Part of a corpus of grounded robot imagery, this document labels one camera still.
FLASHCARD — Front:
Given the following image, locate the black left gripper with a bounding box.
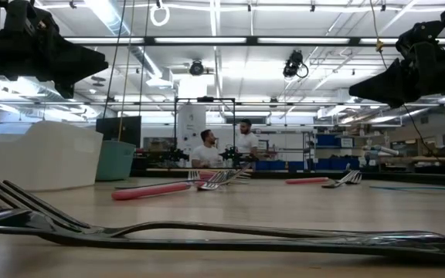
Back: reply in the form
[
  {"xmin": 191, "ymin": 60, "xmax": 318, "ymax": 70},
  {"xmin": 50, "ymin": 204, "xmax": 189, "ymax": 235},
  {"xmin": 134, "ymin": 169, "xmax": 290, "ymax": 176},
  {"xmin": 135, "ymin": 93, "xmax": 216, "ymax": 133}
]
[{"xmin": 0, "ymin": 0, "xmax": 110, "ymax": 100}]

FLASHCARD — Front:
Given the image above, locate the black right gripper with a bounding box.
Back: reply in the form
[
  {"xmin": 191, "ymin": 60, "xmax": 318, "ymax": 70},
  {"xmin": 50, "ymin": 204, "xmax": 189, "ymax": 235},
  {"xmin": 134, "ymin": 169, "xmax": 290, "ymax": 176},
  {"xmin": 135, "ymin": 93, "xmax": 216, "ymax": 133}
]
[{"xmin": 348, "ymin": 20, "xmax": 445, "ymax": 110}]

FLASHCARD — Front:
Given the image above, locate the white plastic bin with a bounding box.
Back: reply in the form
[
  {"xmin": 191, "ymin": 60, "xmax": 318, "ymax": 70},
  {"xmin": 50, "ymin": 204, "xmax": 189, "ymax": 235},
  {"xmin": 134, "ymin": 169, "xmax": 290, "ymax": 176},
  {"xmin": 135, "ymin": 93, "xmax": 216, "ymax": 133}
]
[{"xmin": 0, "ymin": 120, "xmax": 104, "ymax": 192}]

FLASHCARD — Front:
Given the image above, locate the iridescent rainbow fork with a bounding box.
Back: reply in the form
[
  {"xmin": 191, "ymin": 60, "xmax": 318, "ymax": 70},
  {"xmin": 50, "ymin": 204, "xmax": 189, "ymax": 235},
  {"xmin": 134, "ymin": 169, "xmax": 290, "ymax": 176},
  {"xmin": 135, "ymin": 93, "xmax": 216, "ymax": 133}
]
[{"xmin": 214, "ymin": 162, "xmax": 253, "ymax": 182}]

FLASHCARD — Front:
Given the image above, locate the grey roll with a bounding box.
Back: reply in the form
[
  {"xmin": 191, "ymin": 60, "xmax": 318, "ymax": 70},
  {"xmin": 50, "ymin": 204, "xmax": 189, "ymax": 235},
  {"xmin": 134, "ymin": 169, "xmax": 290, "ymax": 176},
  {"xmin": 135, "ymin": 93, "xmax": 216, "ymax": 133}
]
[{"xmin": 363, "ymin": 144, "xmax": 401, "ymax": 158}]

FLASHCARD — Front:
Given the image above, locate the wooden workbench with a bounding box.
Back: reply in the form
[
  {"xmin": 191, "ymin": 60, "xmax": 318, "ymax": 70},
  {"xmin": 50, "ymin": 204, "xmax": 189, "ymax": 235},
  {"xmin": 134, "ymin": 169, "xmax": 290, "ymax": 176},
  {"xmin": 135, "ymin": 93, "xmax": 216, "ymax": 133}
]
[{"xmin": 376, "ymin": 155, "xmax": 445, "ymax": 164}]

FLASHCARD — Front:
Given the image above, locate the black monitor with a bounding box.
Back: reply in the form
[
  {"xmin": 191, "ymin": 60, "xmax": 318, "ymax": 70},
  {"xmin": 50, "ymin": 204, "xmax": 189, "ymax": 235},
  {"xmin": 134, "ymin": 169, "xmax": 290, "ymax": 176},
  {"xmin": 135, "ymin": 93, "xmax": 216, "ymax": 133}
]
[{"xmin": 96, "ymin": 115, "xmax": 142, "ymax": 148}]

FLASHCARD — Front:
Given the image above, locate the teal plastic bin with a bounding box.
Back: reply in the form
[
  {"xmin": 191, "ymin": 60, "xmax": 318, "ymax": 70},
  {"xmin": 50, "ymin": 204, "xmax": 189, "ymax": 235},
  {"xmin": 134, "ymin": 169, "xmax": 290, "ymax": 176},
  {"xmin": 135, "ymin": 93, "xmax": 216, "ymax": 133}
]
[{"xmin": 95, "ymin": 140, "xmax": 137, "ymax": 182}]

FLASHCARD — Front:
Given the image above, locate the metal shelf rack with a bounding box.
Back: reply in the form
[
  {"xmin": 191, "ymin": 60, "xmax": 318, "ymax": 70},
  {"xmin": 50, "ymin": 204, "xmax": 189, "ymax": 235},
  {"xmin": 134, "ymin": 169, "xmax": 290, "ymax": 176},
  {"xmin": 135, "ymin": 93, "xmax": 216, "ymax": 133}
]
[{"xmin": 302, "ymin": 131, "xmax": 317, "ymax": 171}]

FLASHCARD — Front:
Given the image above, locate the white column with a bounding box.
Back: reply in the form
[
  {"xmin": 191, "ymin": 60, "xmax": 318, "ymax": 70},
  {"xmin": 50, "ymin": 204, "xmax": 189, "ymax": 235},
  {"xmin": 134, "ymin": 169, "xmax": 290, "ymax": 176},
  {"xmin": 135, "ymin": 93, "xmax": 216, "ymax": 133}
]
[{"xmin": 176, "ymin": 103, "xmax": 207, "ymax": 168}]

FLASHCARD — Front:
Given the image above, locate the person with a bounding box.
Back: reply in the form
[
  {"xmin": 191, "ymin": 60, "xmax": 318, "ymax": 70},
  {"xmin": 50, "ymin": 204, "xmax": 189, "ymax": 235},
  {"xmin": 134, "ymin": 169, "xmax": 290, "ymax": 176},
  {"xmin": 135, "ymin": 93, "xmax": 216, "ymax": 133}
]
[
  {"xmin": 236, "ymin": 118, "xmax": 261, "ymax": 162},
  {"xmin": 190, "ymin": 129, "xmax": 224, "ymax": 169}
]

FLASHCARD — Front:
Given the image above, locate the black hanging cable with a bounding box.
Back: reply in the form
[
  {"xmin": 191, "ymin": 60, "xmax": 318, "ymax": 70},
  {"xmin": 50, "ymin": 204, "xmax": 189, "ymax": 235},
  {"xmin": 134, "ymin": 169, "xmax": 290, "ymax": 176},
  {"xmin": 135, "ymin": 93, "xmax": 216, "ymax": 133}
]
[
  {"xmin": 138, "ymin": 0, "xmax": 151, "ymax": 117},
  {"xmin": 101, "ymin": 0, "xmax": 127, "ymax": 121}
]

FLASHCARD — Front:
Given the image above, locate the black cable with yellow tag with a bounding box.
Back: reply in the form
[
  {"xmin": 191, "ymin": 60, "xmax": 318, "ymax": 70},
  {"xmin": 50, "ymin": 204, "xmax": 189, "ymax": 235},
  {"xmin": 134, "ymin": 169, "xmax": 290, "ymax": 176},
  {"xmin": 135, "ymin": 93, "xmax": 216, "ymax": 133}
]
[{"xmin": 368, "ymin": 0, "xmax": 442, "ymax": 164}]

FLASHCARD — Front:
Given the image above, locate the black table frame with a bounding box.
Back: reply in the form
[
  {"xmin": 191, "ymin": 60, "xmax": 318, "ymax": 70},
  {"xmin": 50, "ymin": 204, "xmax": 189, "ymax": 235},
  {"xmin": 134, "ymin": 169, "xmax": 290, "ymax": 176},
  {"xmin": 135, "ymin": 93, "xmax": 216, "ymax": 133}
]
[{"xmin": 129, "ymin": 169, "xmax": 445, "ymax": 188}]

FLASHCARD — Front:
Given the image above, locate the white cable ring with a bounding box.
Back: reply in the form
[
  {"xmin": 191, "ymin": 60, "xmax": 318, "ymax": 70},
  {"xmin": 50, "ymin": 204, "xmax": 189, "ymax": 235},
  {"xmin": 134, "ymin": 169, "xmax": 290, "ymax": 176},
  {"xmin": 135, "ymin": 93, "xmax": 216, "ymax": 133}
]
[{"xmin": 149, "ymin": 2, "xmax": 171, "ymax": 28}]

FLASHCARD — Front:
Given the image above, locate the black metal frame stand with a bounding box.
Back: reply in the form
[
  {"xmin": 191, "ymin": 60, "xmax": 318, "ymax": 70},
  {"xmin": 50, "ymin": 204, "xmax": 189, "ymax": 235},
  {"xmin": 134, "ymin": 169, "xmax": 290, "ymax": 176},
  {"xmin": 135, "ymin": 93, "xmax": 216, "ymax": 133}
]
[{"xmin": 173, "ymin": 97, "xmax": 236, "ymax": 169}]

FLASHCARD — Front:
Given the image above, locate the round black ceiling camera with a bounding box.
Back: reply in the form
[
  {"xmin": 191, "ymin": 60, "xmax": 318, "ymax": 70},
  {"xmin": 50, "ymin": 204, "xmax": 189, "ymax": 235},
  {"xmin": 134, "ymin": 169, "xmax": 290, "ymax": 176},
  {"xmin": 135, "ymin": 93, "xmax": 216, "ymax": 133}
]
[{"xmin": 189, "ymin": 59, "xmax": 206, "ymax": 77}]

